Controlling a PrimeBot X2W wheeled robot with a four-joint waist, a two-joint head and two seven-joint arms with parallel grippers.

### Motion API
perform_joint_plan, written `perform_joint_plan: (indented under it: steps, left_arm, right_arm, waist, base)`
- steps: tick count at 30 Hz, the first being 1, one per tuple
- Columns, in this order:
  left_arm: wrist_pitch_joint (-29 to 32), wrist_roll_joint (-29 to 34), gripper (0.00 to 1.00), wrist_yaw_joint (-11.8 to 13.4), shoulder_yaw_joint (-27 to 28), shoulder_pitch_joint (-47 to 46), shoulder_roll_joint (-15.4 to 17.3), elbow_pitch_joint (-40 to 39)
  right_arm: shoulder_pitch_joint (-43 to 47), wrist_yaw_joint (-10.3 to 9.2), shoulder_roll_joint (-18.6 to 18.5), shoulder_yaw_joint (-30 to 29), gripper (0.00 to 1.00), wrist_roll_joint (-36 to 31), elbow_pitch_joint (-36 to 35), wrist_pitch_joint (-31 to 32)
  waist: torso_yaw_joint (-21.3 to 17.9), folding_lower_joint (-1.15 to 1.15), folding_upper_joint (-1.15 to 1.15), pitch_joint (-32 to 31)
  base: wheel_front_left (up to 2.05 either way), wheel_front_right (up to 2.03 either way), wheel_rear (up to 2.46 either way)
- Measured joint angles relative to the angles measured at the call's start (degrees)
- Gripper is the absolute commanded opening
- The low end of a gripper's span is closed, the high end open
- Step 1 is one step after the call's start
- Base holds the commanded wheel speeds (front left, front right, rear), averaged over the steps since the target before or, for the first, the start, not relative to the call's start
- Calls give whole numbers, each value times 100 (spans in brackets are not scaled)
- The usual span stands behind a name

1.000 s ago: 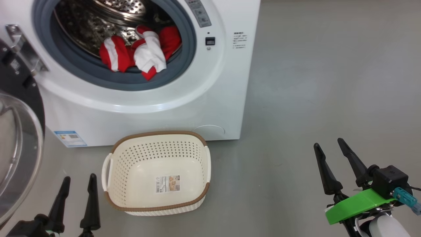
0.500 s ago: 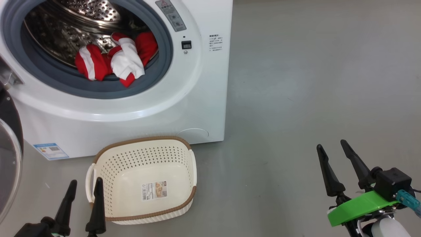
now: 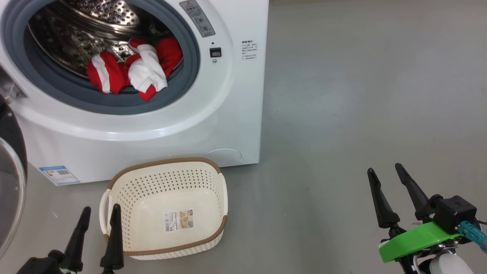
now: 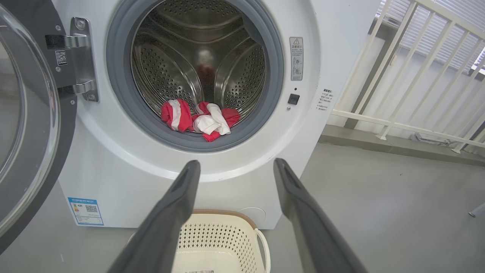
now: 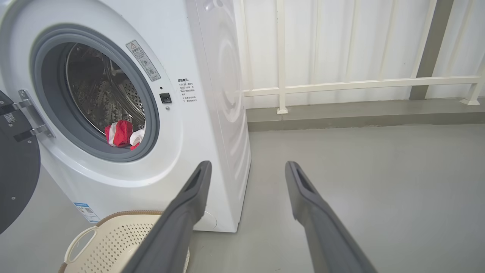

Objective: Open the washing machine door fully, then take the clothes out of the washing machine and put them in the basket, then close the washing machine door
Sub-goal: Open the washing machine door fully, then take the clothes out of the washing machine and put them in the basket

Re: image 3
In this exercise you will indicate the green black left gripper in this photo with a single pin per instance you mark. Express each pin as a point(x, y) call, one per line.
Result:
point(38, 264)

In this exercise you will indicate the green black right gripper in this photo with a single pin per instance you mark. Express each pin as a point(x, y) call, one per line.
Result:
point(414, 239)

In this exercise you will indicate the black round glass washer door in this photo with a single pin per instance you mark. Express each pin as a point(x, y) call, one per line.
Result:
point(9, 182)

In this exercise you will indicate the red and white garment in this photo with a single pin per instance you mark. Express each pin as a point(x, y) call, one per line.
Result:
point(146, 72)

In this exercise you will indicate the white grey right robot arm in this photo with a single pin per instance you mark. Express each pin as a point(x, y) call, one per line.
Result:
point(451, 264)

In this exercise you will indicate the cream perforated laundry basket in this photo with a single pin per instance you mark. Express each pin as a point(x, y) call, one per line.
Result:
point(159, 194)

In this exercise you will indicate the printed instruction label sticker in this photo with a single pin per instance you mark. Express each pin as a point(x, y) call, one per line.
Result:
point(179, 221)

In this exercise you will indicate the metal door hinge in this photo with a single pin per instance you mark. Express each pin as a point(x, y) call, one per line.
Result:
point(11, 87)

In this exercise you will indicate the white front-load washing machine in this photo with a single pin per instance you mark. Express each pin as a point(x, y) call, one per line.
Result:
point(213, 106)

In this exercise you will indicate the steel perforated washer drum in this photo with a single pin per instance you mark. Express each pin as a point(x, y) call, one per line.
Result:
point(76, 34)

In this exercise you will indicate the black door latch socket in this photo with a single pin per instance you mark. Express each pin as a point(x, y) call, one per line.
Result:
point(215, 52)

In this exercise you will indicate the blue energy label sticker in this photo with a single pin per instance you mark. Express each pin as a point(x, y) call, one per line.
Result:
point(59, 175)

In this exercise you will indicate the round white filter cover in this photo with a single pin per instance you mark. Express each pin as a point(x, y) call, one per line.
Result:
point(224, 156)

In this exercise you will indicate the black text notice sticker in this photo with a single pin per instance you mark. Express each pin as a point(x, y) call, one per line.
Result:
point(249, 50)

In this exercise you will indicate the grey warning sticker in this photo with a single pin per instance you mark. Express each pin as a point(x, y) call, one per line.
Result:
point(198, 18)

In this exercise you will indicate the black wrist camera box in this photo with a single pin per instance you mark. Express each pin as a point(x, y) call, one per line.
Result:
point(454, 213)

